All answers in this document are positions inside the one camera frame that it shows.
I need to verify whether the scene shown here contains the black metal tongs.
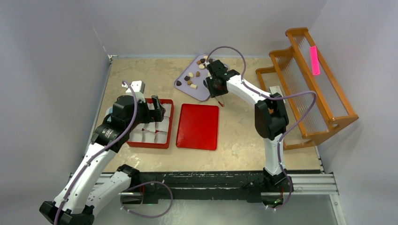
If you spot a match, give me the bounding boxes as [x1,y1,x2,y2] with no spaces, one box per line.
[215,96,225,107]

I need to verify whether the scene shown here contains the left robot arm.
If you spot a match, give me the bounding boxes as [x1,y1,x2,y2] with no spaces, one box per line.
[39,95,165,225]

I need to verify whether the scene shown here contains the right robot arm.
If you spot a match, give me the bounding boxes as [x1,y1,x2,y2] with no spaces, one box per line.
[205,60,292,191]

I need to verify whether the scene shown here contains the red chocolate box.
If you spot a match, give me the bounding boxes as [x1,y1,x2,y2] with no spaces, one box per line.
[127,99,174,149]

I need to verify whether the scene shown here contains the lavender tray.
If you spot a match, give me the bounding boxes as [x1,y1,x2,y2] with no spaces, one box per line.
[174,54,210,101]

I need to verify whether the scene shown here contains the red box lid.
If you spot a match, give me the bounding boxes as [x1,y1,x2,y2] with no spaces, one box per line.
[176,104,219,151]

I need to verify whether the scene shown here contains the small white carton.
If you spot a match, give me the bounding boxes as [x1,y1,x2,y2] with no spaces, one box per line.
[269,86,283,95]

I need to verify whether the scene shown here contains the pink sticky label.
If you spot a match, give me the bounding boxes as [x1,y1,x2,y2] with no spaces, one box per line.
[309,46,321,76]

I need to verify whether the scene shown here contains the orange wooden rack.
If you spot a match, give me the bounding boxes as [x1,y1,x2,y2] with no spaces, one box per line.
[256,27,359,150]

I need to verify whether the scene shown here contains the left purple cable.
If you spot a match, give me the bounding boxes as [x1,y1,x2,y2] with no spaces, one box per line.
[53,80,138,225]

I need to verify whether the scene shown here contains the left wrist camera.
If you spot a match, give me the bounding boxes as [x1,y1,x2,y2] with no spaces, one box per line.
[123,81,145,95]

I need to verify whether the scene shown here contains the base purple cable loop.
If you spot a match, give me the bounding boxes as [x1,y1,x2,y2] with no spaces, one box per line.
[119,181,174,218]

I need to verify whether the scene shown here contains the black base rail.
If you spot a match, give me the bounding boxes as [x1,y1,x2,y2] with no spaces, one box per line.
[119,170,338,206]

